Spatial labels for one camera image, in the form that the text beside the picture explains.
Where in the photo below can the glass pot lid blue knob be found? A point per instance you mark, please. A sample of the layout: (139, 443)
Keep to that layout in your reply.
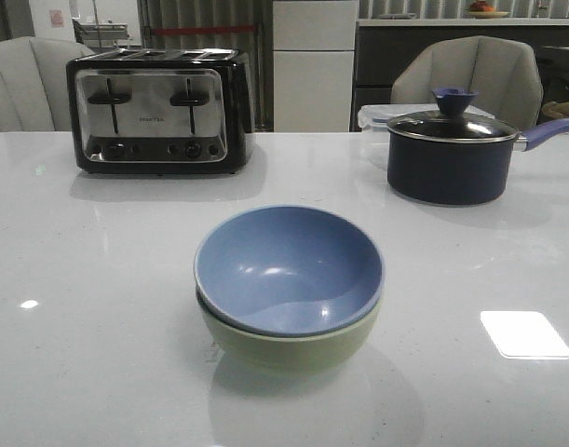
(451, 121)

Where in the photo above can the beige chair left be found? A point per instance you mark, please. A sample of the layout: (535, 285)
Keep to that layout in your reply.
(33, 83)

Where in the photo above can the black silver four-slot toaster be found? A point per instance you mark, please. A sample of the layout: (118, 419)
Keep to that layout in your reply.
(161, 111)

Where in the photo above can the fruit bowl on counter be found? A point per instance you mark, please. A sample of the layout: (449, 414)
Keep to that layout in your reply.
(483, 10)

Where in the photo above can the beige chair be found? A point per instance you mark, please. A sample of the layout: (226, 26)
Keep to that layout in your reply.
(503, 72)
(33, 83)

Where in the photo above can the metal cart in background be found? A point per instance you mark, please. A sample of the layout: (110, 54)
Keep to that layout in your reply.
(100, 36)

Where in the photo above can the beige chair right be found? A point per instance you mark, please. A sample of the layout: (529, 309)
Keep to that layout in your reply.
(503, 72)

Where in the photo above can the wicker basket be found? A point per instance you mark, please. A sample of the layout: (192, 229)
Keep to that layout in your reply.
(554, 110)

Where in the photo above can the blue bowl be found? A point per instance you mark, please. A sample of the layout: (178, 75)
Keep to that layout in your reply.
(289, 271)

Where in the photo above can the dark kitchen counter cabinet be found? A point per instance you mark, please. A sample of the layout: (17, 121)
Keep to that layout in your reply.
(385, 48)

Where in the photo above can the clear plastic food container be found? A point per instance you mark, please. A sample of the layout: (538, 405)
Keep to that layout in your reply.
(374, 117)

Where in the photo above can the white refrigerator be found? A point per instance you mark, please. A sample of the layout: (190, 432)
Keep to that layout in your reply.
(313, 52)

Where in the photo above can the dark blue saucepan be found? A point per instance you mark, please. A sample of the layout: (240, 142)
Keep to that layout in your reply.
(459, 173)

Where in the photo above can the green bowl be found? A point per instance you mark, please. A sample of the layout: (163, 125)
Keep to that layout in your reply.
(298, 355)

